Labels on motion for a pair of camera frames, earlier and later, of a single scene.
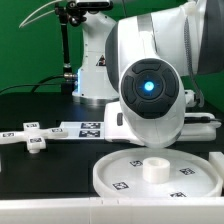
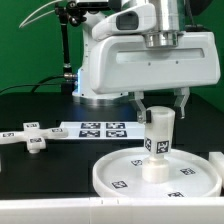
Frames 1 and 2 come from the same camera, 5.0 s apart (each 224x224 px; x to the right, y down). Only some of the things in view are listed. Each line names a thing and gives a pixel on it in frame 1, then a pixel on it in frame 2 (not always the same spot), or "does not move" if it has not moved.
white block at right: x=217 y=159 does not move
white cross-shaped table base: x=35 y=137 does not move
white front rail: x=114 y=210 does not move
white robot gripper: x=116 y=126 to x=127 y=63
